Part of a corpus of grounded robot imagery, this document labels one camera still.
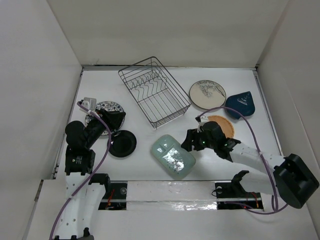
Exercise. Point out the dark blue leaf-shaped plate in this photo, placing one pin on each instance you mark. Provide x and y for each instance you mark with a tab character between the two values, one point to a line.
242	103

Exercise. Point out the black round bowl plate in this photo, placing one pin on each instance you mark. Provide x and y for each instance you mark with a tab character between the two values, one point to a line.
123	143

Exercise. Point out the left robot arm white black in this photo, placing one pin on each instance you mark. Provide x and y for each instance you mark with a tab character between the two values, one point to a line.
85	187

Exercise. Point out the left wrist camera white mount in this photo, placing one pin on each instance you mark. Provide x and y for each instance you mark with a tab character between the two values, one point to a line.
87	104

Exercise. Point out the silver front rail tape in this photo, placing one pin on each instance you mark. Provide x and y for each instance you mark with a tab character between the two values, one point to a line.
177	196

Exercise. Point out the grey wire dish rack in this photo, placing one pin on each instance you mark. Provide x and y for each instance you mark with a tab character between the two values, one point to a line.
154	89

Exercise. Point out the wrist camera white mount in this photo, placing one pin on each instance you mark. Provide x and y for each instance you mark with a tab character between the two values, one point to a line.
87	104
201	120

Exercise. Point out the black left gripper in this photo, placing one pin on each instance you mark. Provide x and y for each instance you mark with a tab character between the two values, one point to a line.
112	119

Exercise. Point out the orange woven bamboo round plate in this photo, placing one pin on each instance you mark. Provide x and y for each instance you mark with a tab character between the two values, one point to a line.
224	123

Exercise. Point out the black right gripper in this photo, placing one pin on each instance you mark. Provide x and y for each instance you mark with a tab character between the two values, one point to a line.
192	135

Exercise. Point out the blue white floral plate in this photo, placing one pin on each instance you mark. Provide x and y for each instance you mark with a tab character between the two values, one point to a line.
110	106

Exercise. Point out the cream round plate tree drawing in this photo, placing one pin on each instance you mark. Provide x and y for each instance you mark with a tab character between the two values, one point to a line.
207	94

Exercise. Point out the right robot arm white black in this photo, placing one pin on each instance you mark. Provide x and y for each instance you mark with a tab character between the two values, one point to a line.
286	176

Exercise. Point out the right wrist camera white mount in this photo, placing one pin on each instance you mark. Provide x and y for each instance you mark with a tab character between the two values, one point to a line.
201	120

